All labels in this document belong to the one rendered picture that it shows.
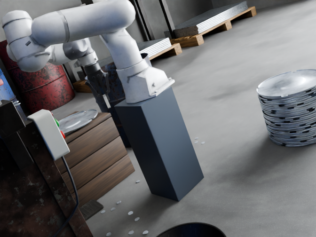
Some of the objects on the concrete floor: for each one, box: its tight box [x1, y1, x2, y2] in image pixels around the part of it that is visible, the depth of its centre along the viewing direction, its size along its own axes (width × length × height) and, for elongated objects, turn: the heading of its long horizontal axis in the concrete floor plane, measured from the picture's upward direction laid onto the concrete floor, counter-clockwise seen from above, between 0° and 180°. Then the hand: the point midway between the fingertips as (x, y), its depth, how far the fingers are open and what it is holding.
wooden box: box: [54, 111, 135, 208], centre depth 183 cm, size 40×38×35 cm
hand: (106, 101), depth 179 cm, fingers closed
